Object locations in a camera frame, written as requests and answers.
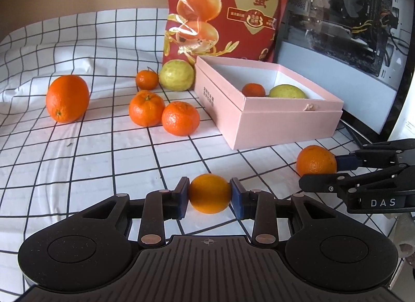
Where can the person's right hand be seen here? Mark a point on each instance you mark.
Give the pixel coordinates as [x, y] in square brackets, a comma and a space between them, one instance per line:
[407, 233]

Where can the orange tangerine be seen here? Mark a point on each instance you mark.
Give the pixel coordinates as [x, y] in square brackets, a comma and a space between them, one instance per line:
[180, 119]
[314, 160]
[253, 90]
[146, 109]

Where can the pink cardboard box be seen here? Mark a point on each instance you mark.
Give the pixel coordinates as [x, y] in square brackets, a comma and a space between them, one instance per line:
[275, 126]

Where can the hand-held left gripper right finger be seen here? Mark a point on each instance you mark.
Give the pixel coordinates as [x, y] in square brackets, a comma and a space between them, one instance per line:
[236, 196]

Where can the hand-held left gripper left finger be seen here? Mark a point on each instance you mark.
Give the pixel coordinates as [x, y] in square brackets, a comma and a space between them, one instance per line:
[181, 198]

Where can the glass-sided computer case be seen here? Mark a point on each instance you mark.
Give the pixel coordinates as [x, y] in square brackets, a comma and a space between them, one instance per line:
[340, 13]

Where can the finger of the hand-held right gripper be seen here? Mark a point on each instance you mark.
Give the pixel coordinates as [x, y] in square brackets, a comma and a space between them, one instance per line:
[324, 182]
[348, 161]

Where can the large orange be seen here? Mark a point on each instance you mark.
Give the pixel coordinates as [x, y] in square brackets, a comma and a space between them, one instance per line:
[67, 99]

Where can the yellow-green lemon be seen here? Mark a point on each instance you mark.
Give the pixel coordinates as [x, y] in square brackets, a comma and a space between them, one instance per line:
[287, 92]
[176, 75]

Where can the tangerine with thin stem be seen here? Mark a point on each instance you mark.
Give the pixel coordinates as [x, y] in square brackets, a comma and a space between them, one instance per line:
[147, 80]

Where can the small yellow-orange tangerine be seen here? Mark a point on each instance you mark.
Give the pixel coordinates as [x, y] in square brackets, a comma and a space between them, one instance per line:
[210, 193]

